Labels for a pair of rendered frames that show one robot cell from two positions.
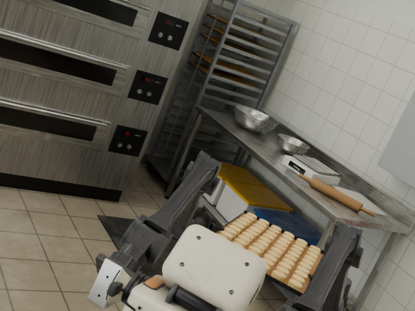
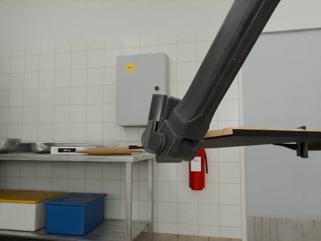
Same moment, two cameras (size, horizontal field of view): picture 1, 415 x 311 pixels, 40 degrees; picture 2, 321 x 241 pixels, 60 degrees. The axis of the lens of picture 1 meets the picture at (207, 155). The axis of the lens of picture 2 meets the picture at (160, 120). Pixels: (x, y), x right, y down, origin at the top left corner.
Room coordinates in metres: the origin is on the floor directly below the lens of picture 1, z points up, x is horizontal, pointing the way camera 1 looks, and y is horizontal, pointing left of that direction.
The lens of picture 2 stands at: (1.57, 0.38, 0.98)
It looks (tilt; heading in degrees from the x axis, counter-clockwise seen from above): 5 degrees up; 318
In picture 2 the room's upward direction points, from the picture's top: straight up
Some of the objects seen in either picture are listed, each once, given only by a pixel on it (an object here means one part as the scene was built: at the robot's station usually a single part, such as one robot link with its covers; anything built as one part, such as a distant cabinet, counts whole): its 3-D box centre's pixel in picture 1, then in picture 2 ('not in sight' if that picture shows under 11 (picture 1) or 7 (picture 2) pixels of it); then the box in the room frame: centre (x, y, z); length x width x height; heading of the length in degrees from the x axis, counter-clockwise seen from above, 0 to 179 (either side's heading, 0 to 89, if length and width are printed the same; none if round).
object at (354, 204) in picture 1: (336, 194); (109, 151); (3.63, -0.87, 0.91); 0.56 x 0.06 x 0.06; 64
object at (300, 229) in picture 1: (284, 239); (77, 212); (3.99, -0.76, 0.36); 0.46 x 0.38 x 0.26; 127
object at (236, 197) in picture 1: (252, 208); (33, 209); (4.36, -0.50, 0.36); 0.46 x 0.38 x 0.26; 126
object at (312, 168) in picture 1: (311, 169); (74, 149); (3.99, -0.72, 0.92); 0.32 x 0.30 x 0.09; 132
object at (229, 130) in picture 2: not in sight; (234, 132); (1.92, -0.15, 1.01); 0.05 x 0.05 x 0.02
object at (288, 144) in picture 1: (291, 147); (42, 147); (4.41, -0.58, 0.93); 0.27 x 0.27 x 0.10
